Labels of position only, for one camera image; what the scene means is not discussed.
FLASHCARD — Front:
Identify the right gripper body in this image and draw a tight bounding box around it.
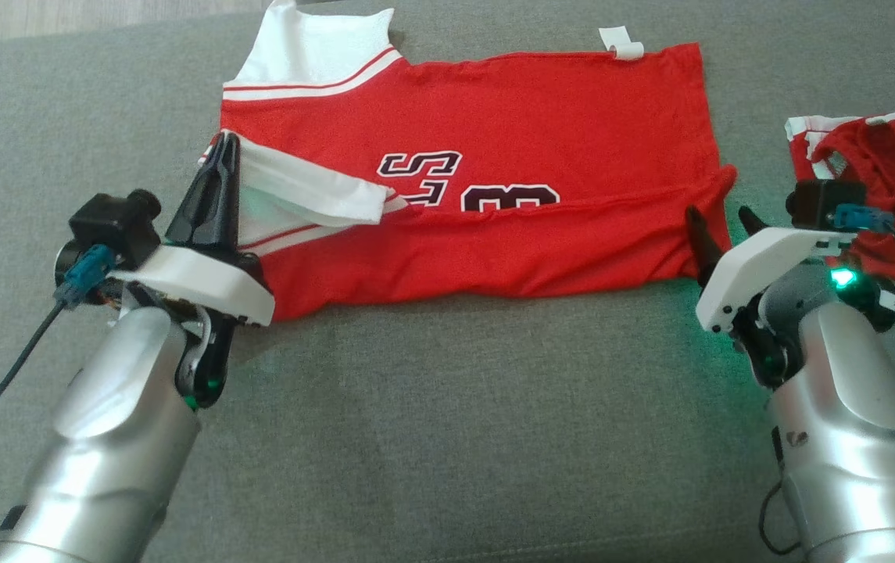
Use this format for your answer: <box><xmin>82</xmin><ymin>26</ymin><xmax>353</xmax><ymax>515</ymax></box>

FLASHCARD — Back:
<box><xmin>695</xmin><ymin>227</ymin><xmax>859</xmax><ymax>389</ymax></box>

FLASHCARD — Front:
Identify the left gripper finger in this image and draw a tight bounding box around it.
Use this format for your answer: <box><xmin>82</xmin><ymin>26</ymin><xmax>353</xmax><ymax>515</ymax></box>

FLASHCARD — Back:
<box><xmin>166</xmin><ymin>134</ymin><xmax>227</xmax><ymax>246</ymax></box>
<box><xmin>217</xmin><ymin>133</ymin><xmax>242</xmax><ymax>253</ymax></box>

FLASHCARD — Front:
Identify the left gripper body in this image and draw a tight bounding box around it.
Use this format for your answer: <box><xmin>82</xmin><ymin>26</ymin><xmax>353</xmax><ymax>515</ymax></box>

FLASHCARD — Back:
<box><xmin>113</xmin><ymin>244</ymin><xmax>276</xmax><ymax>409</ymax></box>

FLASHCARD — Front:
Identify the red jersey with white sleeves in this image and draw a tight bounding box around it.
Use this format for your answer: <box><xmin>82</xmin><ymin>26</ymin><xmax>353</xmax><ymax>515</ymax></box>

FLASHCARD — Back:
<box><xmin>199</xmin><ymin>0</ymin><xmax>739</xmax><ymax>323</ymax></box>

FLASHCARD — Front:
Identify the thin black arm cable loop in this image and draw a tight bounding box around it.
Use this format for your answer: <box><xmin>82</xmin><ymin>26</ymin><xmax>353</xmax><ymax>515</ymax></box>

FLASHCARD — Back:
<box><xmin>758</xmin><ymin>479</ymin><xmax>801</xmax><ymax>558</ymax></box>

